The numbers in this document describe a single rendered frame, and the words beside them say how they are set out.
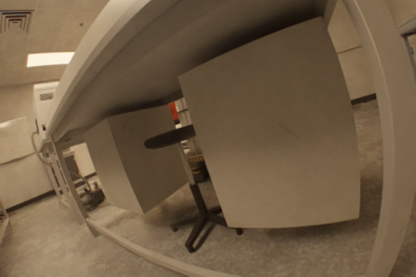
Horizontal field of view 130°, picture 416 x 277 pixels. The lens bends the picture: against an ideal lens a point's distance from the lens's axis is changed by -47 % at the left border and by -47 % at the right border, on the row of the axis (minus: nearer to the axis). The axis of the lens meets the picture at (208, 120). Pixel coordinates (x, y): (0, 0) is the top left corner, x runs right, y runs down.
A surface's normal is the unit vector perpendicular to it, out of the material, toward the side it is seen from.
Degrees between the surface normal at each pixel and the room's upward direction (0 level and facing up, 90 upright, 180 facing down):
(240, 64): 90
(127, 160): 90
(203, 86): 90
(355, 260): 0
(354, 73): 90
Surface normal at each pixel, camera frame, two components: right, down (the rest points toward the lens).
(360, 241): -0.31, -0.95
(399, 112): -0.50, 0.20
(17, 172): 0.81, -0.24
